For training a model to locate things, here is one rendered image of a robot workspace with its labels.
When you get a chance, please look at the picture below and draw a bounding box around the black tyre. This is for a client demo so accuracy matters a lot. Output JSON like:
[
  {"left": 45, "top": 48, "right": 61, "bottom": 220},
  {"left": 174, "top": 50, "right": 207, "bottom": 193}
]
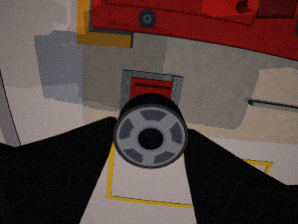
[{"left": 113, "top": 93, "right": 189, "bottom": 168}]

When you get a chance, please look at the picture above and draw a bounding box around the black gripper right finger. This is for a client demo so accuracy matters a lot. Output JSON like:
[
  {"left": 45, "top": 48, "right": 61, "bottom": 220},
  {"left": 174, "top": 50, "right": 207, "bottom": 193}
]
[{"left": 184, "top": 128, "right": 298, "bottom": 224}]

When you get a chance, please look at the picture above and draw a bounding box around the yellow tape outline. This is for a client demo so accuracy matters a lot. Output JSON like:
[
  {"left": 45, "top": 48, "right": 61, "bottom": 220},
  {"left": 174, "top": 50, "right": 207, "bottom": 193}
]
[{"left": 105, "top": 143, "right": 274, "bottom": 209}]

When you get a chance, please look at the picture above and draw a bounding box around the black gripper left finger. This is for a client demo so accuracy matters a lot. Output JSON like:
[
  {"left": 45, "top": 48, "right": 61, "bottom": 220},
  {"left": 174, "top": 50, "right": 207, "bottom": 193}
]
[{"left": 0, "top": 116, "right": 117, "bottom": 224}]

